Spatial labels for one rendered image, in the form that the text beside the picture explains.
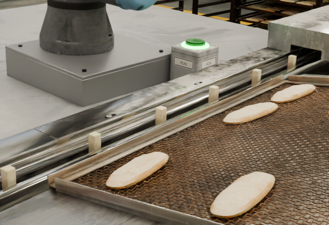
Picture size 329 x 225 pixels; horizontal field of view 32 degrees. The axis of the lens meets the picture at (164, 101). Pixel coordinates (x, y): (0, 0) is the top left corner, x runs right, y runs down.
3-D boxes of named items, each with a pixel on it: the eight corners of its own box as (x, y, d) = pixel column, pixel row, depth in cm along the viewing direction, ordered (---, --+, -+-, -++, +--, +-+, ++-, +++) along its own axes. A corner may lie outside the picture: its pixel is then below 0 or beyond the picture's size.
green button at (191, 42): (193, 44, 115) (193, 36, 115) (209, 48, 113) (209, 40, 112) (180, 48, 112) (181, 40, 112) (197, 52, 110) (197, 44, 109)
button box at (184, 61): (190, 88, 121) (193, 38, 118) (220, 97, 117) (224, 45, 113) (165, 97, 116) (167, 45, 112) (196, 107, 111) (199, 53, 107)
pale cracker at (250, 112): (263, 104, 83) (263, 97, 82) (285, 108, 80) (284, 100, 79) (216, 122, 76) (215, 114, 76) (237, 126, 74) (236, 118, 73)
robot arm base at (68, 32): (26, 40, 117) (24, -8, 113) (89, 32, 126) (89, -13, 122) (62, 59, 106) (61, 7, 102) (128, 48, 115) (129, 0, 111)
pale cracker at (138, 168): (149, 154, 66) (148, 145, 66) (176, 157, 64) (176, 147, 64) (97, 187, 58) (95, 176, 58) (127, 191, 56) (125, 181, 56)
